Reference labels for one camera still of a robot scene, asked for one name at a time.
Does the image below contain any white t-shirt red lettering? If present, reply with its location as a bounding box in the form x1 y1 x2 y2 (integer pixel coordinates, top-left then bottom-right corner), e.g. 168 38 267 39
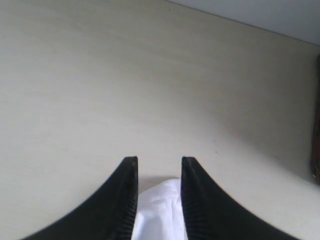
132 178 186 240

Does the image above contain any dark brown wicker basket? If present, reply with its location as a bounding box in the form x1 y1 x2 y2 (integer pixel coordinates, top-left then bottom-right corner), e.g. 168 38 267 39
310 54 320 185

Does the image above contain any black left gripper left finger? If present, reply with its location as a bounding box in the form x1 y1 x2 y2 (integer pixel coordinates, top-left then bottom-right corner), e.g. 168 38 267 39
27 156 138 240

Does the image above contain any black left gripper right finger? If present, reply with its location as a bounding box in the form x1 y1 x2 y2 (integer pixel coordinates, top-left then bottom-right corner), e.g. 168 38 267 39
181 156 313 240

